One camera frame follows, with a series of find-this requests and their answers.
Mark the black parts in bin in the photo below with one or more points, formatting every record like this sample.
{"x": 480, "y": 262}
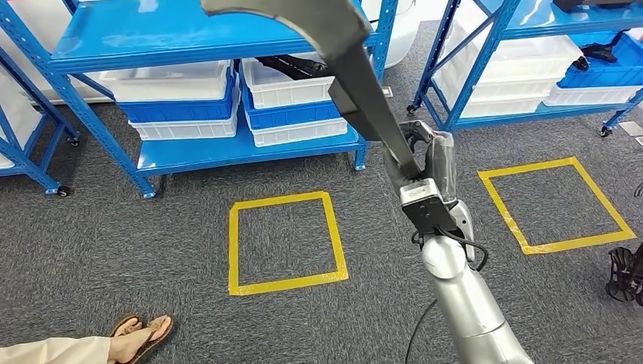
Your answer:
{"x": 598, "y": 53}
{"x": 291, "y": 66}

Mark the brown sandal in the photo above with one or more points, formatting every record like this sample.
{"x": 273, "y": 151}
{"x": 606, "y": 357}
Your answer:
{"x": 160, "y": 329}

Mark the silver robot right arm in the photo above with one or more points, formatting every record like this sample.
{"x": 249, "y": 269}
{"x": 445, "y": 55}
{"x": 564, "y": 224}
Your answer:
{"x": 462, "y": 301}

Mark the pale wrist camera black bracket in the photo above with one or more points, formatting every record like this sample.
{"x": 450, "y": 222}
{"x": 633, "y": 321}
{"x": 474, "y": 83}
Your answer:
{"x": 427, "y": 216}

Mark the blue plastic bin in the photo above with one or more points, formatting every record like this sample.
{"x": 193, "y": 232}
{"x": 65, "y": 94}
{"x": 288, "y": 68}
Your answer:
{"x": 176, "y": 111}
{"x": 603, "y": 78}
{"x": 291, "y": 114}

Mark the large white plastic bin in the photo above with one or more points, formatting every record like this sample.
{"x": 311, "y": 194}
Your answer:
{"x": 512, "y": 90}
{"x": 502, "y": 108}
{"x": 527, "y": 60}

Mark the yellow floor tape square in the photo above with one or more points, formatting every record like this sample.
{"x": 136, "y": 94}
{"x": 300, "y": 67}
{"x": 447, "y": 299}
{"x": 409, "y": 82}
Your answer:
{"x": 527, "y": 168}
{"x": 281, "y": 201}

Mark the long black plastic panel part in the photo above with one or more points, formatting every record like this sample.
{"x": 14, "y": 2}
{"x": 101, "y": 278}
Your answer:
{"x": 351, "y": 75}

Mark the small pale floor plate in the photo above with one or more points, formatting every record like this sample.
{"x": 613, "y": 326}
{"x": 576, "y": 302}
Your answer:
{"x": 387, "y": 91}
{"x": 630, "y": 128}

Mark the black ribbed robot foot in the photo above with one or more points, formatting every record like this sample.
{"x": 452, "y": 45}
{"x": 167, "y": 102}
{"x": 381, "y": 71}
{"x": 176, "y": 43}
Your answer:
{"x": 620, "y": 281}

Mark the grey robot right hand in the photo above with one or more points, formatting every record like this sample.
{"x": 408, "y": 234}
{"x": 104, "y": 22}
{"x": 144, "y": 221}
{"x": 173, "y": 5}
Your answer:
{"x": 442, "y": 160}

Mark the person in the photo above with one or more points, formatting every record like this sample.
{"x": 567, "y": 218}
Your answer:
{"x": 50, "y": 351}

